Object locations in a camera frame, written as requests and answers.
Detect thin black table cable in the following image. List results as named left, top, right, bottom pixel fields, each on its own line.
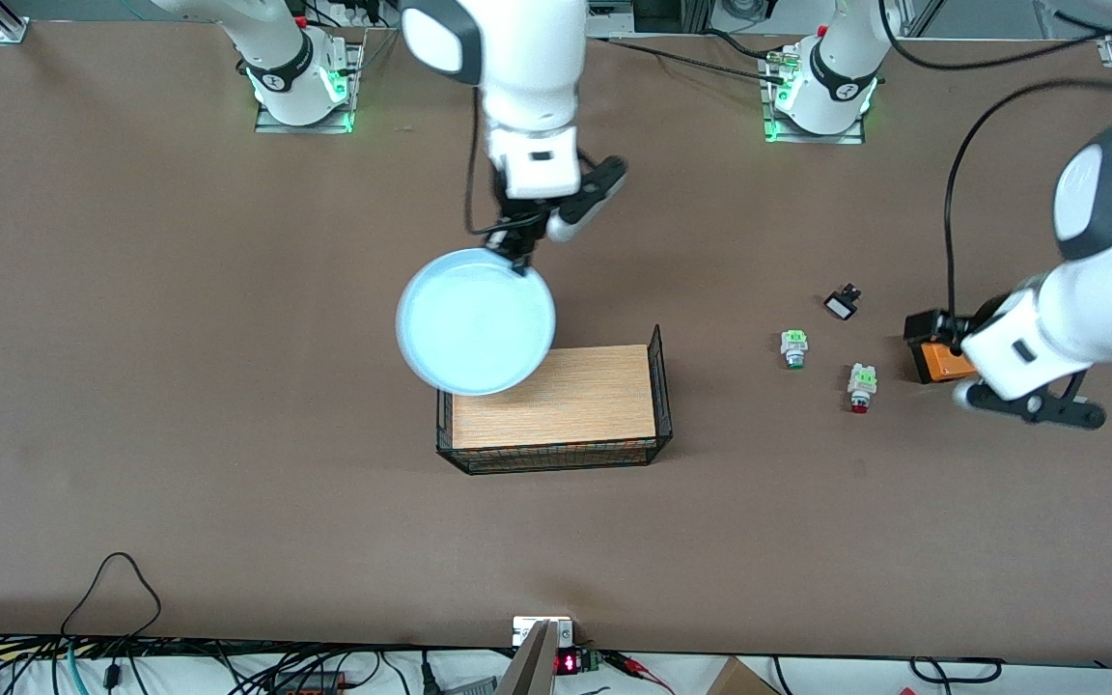
left=599, top=37, right=791, bottom=86

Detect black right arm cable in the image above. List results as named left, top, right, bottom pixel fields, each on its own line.
left=463, top=85, right=530, bottom=238

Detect grey metal bar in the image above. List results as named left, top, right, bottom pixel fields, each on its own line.
left=496, top=621, right=558, bottom=695

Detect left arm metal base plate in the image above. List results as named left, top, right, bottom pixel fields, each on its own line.
left=761, top=50, right=868, bottom=146

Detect black looped cable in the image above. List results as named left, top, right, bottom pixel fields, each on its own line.
left=60, top=551, right=163, bottom=643

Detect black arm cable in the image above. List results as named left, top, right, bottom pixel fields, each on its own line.
left=463, top=85, right=530, bottom=238
left=879, top=0, right=1112, bottom=335

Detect black wire basket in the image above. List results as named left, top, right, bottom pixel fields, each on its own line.
left=435, top=323, right=675, bottom=476

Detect orange button enclosure box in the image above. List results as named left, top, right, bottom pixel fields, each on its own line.
left=909, top=330, right=982, bottom=385

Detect thick black table cable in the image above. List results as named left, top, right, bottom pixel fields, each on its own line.
left=706, top=27, right=791, bottom=61

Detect red push button switch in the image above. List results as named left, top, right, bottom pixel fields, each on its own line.
left=847, top=363, right=879, bottom=416

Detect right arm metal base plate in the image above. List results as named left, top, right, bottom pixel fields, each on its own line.
left=255, top=39, right=365, bottom=134

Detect black flat-looped cable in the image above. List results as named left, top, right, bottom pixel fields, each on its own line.
left=907, top=655, right=1003, bottom=683

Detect red clip lead wires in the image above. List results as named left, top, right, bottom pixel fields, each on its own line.
left=602, top=651, right=675, bottom=695

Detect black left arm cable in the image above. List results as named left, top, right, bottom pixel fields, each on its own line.
left=879, top=0, right=1112, bottom=335

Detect silver camera mount bracket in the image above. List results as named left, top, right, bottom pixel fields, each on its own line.
left=513, top=616, right=575, bottom=649

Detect wooden board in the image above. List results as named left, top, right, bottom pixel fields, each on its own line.
left=452, top=345, right=658, bottom=451

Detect brown cardboard piece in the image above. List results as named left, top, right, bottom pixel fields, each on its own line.
left=705, top=656, right=781, bottom=695

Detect light blue round plate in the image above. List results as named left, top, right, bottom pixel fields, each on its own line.
left=395, top=248, right=558, bottom=398

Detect black red power strip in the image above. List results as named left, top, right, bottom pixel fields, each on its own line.
left=268, top=673, right=347, bottom=695

